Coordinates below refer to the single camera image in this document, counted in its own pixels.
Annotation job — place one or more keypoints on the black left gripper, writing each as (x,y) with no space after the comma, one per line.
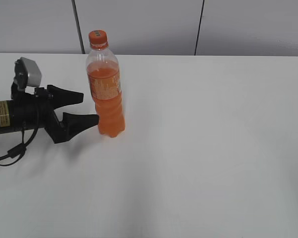
(37,110)

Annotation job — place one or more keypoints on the orange soda plastic bottle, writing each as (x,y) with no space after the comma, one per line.
(103,72)

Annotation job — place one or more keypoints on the orange bottle cap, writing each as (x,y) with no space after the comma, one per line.
(98,38)

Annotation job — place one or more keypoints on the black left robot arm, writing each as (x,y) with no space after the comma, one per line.
(0,116)

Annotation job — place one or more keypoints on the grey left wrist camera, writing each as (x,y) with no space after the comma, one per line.
(27,74)

